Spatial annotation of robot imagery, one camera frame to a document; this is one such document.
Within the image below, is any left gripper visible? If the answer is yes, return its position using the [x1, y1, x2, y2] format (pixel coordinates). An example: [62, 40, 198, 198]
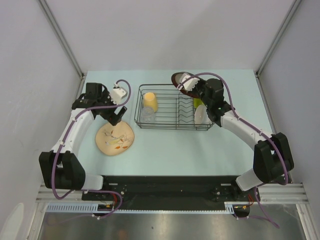
[97, 90, 127, 126]

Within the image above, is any green bowl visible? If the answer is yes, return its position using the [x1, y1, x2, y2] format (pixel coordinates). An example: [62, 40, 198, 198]
[193, 98, 204, 109]

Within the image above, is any beige bird pattern plate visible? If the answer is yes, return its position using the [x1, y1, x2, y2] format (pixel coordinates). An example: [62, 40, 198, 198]
[95, 121, 135, 156]

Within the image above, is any white bowl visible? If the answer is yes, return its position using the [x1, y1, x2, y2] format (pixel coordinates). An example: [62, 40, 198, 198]
[194, 104, 212, 125]

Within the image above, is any clear plastic cup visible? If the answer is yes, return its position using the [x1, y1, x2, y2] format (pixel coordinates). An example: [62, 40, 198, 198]
[140, 106, 156, 124]

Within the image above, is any yellow mug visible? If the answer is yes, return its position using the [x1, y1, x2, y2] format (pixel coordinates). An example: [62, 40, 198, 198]
[143, 92, 158, 112]

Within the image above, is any red rimmed round plate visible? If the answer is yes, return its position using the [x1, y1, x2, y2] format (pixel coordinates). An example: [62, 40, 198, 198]
[171, 72, 200, 99]

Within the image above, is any black wire dish rack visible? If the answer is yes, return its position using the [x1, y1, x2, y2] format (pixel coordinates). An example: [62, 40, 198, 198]
[134, 84, 213, 131]

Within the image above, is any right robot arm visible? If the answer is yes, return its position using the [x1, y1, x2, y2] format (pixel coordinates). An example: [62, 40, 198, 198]
[194, 78, 294, 201]

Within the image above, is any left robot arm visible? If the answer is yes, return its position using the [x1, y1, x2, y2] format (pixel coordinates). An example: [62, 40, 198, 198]
[38, 81, 132, 200]

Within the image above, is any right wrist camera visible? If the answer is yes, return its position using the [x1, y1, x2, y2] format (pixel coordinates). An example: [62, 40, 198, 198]
[176, 73, 200, 92]

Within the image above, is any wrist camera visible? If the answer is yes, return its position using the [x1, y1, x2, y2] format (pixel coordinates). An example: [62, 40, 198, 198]
[109, 83, 128, 105]
[176, 73, 200, 92]

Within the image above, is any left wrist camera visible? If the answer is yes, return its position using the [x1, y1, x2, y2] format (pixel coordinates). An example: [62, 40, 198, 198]
[109, 83, 128, 105]

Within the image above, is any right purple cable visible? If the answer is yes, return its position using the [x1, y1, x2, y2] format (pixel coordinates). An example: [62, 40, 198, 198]
[176, 72, 289, 229]

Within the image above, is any purple cable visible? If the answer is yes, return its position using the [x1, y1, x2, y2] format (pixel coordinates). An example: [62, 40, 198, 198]
[176, 72, 289, 229]
[50, 79, 133, 222]

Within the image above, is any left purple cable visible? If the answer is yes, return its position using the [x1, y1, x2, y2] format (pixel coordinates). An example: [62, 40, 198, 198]
[50, 79, 133, 222]

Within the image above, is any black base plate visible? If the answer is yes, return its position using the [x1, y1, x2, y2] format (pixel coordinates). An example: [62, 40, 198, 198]
[82, 173, 292, 211]

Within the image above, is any white cable duct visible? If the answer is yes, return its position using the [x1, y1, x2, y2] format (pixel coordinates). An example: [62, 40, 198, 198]
[46, 203, 234, 215]

